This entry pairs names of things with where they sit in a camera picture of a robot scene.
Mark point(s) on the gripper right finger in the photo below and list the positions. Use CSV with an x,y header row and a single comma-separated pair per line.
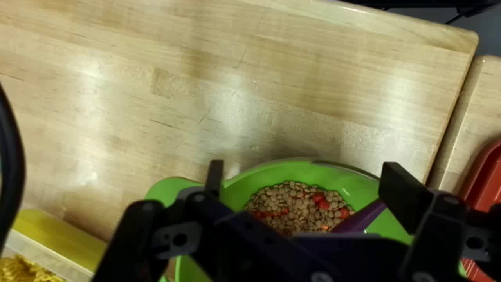
x,y
434,219

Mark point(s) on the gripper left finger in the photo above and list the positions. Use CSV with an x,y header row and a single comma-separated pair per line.
x,y
137,235

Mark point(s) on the yellow cloth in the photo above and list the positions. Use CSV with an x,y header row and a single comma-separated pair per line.
x,y
58,237

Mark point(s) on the red tray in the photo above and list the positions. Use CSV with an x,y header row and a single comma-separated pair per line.
x,y
483,184

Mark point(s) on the purple spoon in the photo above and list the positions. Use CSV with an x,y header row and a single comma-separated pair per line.
x,y
358,221

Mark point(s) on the clear container of pasta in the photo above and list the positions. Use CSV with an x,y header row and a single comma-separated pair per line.
x,y
23,270

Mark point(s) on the heap of lentils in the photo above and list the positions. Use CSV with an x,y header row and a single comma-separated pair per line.
x,y
297,207

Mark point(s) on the green plastic bowl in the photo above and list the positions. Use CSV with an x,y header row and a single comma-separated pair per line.
x,y
297,172

